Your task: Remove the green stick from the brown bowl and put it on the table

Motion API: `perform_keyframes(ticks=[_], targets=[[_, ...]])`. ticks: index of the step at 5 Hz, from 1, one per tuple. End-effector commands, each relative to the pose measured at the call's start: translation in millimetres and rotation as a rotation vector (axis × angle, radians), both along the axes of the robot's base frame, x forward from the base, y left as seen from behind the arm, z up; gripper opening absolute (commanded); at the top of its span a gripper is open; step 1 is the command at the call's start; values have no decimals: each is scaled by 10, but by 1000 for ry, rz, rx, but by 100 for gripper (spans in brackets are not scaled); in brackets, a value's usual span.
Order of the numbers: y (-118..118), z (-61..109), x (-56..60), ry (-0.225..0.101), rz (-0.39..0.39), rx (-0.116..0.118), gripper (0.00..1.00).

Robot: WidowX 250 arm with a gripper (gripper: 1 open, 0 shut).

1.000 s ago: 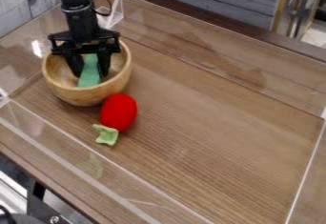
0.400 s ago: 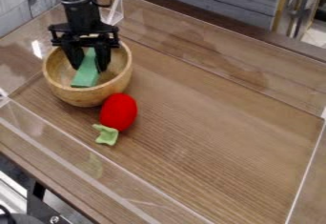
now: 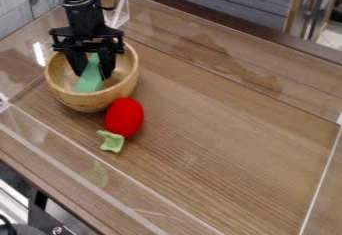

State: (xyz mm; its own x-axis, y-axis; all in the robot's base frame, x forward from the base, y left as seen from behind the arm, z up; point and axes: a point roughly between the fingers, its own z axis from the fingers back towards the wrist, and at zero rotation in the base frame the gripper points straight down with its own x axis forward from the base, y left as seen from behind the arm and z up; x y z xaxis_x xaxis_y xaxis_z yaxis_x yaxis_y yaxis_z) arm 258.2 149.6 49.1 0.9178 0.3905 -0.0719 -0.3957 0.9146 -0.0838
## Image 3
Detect black table leg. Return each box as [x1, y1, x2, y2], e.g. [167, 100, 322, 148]
[28, 189, 48, 227]

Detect gold metal chair frame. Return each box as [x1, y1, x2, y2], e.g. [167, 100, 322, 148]
[284, 0, 336, 42]

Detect black cable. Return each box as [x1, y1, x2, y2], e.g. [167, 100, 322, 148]
[0, 213, 18, 235]

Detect clear acrylic stand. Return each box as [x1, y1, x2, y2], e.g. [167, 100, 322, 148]
[102, 0, 129, 29]

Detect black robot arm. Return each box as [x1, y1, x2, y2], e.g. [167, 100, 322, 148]
[49, 0, 125, 80]

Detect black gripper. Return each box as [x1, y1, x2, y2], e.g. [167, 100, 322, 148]
[48, 26, 125, 80]

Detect green rectangular stick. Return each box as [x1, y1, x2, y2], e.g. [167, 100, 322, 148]
[73, 53, 104, 93]

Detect brown wooden bowl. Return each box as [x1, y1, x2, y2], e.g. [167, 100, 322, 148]
[44, 44, 139, 113]

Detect red plush strawberry toy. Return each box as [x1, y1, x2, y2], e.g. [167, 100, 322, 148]
[97, 98, 144, 153]

